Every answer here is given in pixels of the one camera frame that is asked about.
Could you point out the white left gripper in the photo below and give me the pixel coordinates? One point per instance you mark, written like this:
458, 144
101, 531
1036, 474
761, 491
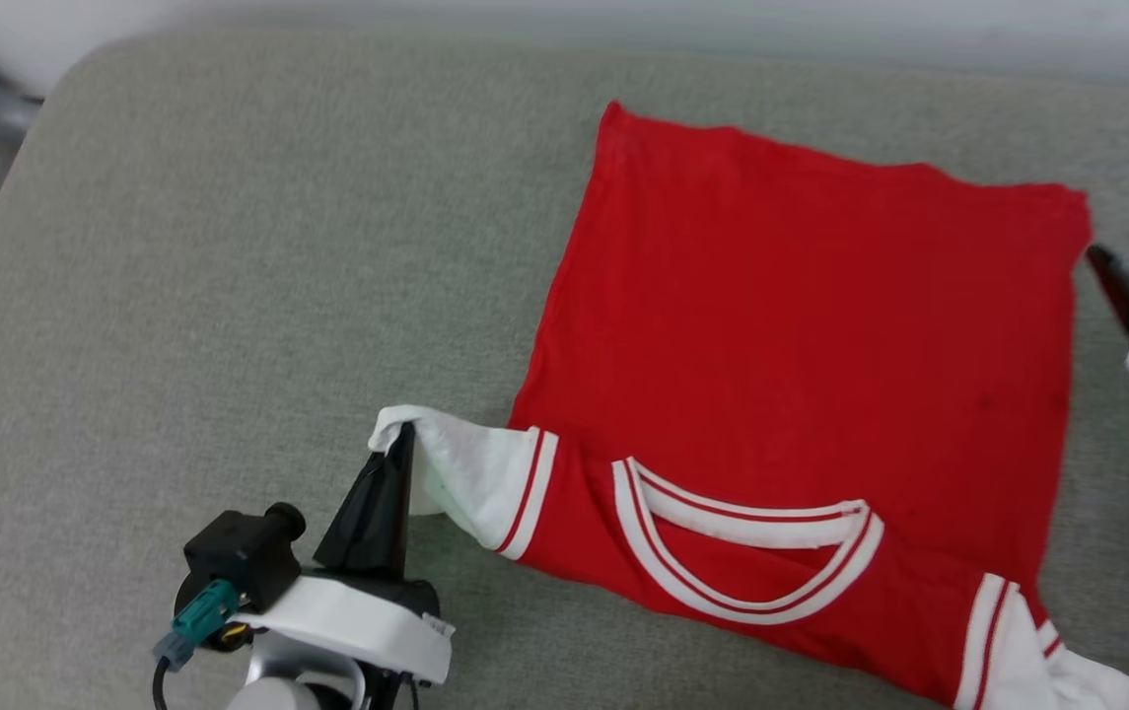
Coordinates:
357, 616

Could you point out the red jersey with white trim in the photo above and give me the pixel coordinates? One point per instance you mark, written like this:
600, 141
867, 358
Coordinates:
801, 316

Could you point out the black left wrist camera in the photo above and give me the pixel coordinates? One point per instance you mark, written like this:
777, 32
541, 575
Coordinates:
244, 552

